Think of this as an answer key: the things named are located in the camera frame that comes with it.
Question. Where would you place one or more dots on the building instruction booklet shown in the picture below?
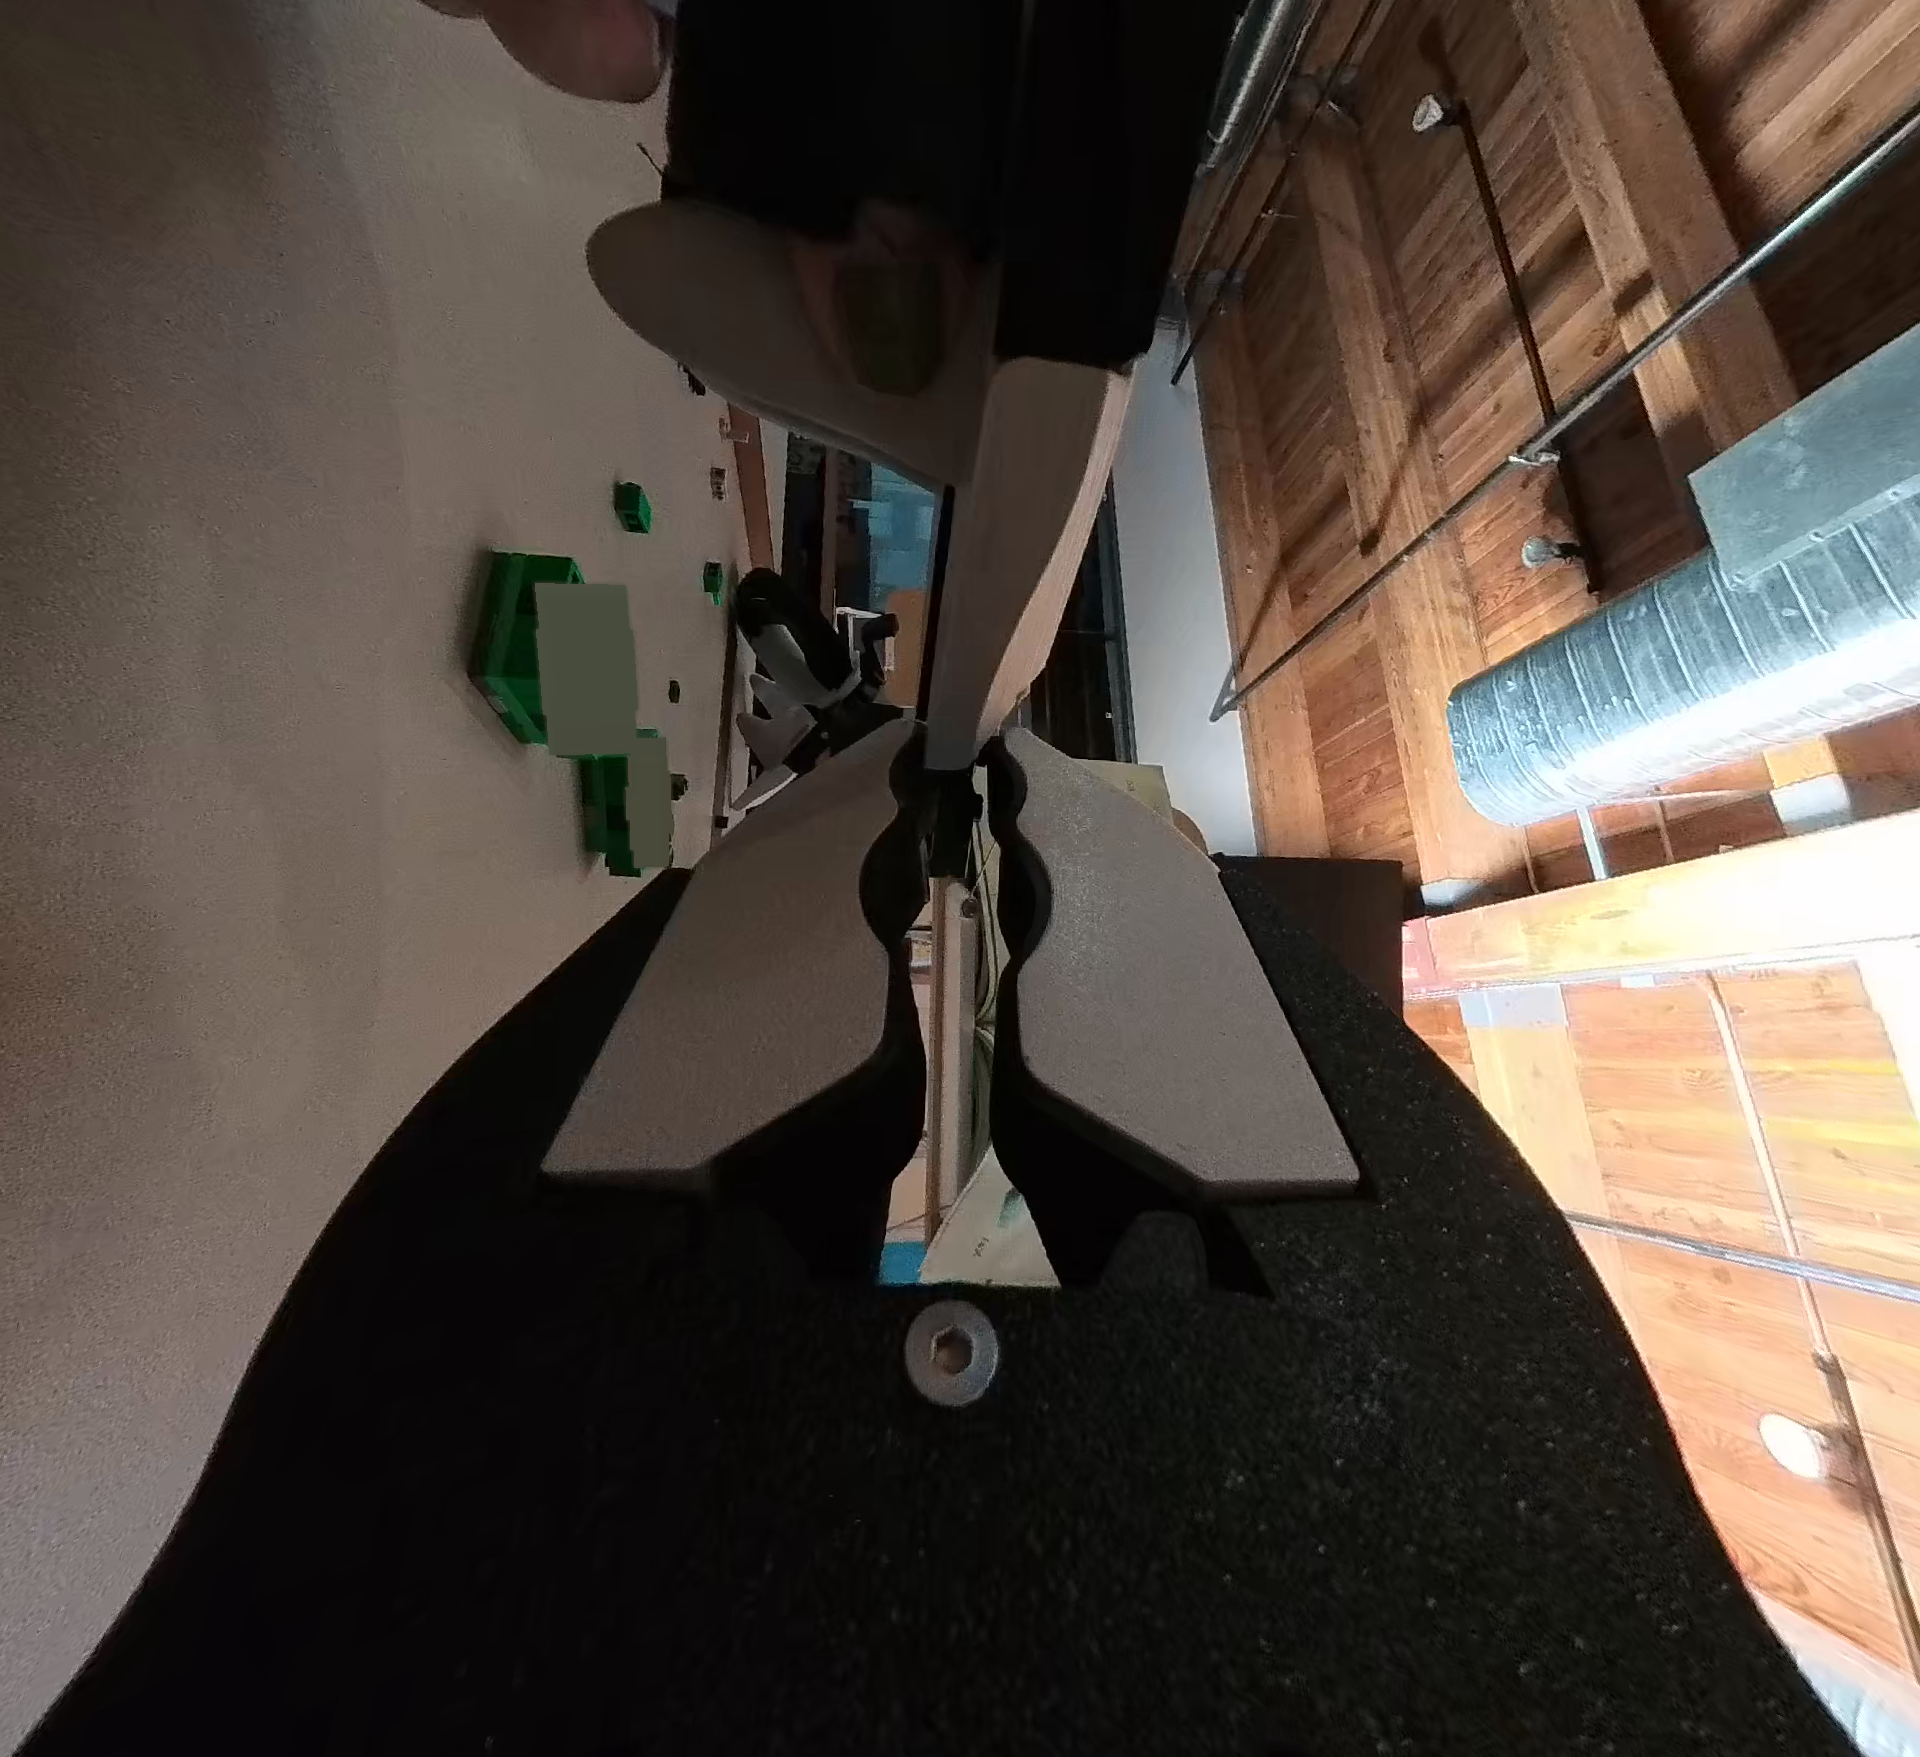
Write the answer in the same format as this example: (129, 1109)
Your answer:
(990, 1238)

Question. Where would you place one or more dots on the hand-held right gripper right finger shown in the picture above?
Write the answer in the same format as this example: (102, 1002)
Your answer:
(1170, 1023)

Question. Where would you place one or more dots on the person's left hand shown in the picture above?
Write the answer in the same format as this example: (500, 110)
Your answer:
(585, 18)

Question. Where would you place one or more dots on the scattered small green bricks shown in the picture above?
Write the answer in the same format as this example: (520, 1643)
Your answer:
(631, 510)

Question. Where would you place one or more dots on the black flat panel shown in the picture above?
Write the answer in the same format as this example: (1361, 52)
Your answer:
(1337, 916)

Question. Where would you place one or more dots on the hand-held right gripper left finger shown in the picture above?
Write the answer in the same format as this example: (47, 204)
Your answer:
(752, 1023)

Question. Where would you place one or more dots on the green brick build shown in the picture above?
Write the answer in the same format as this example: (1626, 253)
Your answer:
(512, 649)

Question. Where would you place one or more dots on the grey pointed tool holder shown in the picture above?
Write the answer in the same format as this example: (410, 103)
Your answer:
(781, 654)

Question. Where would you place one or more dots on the grey ceiling box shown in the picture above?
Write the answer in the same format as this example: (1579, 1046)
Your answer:
(1801, 482)

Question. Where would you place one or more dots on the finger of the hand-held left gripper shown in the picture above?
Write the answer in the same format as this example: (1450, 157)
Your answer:
(1037, 498)

